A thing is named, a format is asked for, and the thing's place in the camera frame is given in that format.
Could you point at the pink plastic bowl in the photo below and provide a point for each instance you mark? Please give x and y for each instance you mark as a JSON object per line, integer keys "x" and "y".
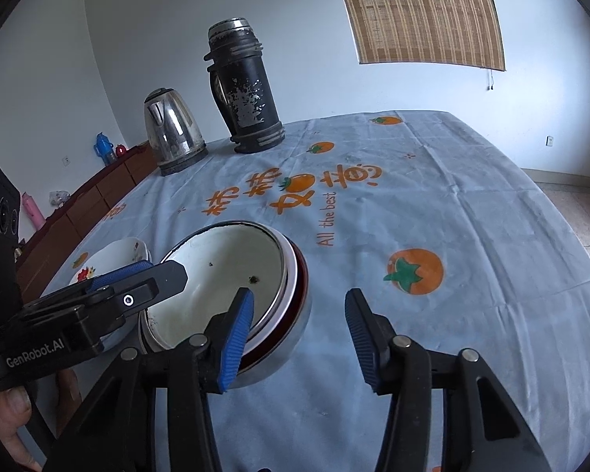
{"x": 302, "y": 285}

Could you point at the stainless steel bowl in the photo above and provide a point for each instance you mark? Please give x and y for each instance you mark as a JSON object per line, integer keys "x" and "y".
{"x": 285, "y": 354}

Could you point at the bamboo window blind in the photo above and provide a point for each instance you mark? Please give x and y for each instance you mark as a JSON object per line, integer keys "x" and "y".
{"x": 423, "y": 10}

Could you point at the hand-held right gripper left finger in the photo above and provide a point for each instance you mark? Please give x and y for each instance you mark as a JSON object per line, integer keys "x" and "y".
{"x": 236, "y": 339}

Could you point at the crumpled plastic bag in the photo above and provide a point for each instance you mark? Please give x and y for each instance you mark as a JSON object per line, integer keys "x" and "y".
{"x": 59, "y": 198}

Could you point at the black worn thermos flask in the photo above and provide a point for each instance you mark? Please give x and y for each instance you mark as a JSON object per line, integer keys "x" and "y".
{"x": 246, "y": 93}

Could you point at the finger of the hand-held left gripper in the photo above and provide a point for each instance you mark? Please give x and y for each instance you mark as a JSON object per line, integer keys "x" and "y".
{"x": 123, "y": 273}
{"x": 162, "y": 278}

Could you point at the small red ornament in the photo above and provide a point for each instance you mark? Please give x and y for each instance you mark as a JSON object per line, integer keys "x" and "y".
{"x": 121, "y": 150}

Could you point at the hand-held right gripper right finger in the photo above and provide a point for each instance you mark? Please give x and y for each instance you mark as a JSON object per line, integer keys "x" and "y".
{"x": 361, "y": 339}

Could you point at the pink bottle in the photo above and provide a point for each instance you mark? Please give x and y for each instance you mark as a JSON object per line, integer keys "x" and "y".
{"x": 32, "y": 211}

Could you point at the red flower white plate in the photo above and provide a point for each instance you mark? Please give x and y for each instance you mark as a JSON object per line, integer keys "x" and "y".
{"x": 113, "y": 253}

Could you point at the blue thermos bottle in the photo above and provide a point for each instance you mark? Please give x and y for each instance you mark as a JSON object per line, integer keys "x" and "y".
{"x": 103, "y": 150}

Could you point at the pink white enamel bowl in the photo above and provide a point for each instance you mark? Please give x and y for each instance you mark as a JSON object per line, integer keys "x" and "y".
{"x": 216, "y": 260}

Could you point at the brown wooden sideboard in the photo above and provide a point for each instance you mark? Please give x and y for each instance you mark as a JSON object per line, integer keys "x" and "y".
{"x": 93, "y": 201}

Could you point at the stainless steel electric kettle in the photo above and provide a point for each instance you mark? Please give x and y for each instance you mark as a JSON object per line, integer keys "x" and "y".
{"x": 174, "y": 130}

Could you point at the person's left hand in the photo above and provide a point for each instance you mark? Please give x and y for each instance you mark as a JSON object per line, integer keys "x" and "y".
{"x": 2, "y": 410}

